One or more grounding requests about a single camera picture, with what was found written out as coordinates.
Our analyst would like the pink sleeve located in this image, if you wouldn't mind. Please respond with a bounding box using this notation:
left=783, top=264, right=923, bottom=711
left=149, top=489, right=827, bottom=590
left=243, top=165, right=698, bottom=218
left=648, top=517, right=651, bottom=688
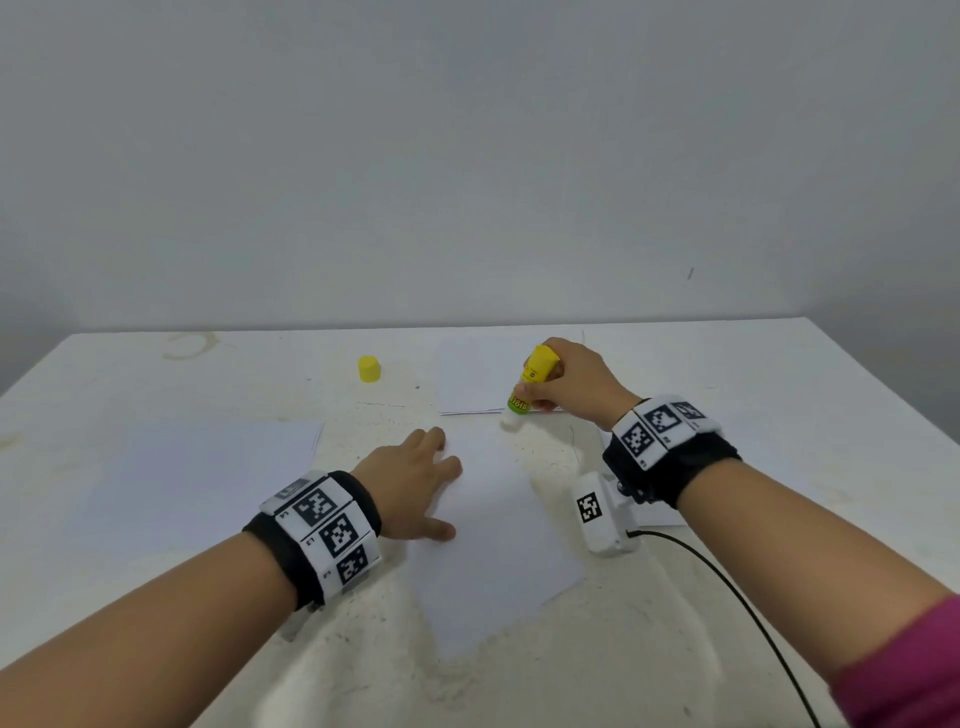
left=832, top=592, right=960, bottom=728

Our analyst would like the person's left forearm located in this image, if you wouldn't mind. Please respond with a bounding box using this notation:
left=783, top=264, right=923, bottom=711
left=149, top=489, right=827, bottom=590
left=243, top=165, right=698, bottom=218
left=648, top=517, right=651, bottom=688
left=0, top=532, right=302, bottom=728

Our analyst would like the yellow glue stick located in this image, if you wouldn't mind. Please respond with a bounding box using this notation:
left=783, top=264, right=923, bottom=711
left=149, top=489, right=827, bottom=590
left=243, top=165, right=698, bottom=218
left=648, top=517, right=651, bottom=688
left=505, top=343, right=563, bottom=417

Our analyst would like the glued white paper sheet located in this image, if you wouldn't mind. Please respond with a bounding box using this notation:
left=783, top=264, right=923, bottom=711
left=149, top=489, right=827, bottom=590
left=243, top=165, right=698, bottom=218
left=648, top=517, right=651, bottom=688
left=436, top=330, right=587, bottom=417
left=405, top=417, right=591, bottom=663

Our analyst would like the black cable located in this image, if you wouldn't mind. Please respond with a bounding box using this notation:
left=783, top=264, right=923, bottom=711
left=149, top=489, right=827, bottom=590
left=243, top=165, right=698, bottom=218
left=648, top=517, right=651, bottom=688
left=630, top=528, right=824, bottom=728

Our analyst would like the stack of white paper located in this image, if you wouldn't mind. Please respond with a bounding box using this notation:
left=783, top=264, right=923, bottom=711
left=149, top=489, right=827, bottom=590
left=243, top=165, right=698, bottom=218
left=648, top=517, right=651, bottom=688
left=75, top=417, right=326, bottom=557
left=660, top=397, right=842, bottom=524

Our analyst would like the black marker wristband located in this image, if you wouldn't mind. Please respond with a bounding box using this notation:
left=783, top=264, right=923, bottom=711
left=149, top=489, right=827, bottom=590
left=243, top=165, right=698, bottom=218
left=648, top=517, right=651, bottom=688
left=603, top=394, right=743, bottom=509
left=243, top=471, right=384, bottom=611

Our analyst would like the person's right hand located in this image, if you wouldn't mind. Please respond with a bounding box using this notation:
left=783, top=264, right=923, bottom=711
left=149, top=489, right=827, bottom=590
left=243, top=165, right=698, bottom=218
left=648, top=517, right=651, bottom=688
left=514, top=336, right=645, bottom=435

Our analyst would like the person's right forearm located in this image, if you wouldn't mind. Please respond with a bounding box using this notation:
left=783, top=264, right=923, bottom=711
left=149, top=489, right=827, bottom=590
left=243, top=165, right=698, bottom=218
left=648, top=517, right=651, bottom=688
left=678, top=459, right=947, bottom=684

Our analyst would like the person's left hand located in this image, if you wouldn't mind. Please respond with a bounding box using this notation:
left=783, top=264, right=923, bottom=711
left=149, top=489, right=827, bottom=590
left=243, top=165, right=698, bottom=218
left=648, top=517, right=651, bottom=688
left=351, top=426, right=465, bottom=543

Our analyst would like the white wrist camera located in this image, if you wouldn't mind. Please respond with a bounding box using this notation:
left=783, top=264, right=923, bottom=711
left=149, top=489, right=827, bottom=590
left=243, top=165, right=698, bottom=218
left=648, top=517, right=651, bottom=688
left=574, top=472, right=641, bottom=558
left=276, top=603, right=314, bottom=644

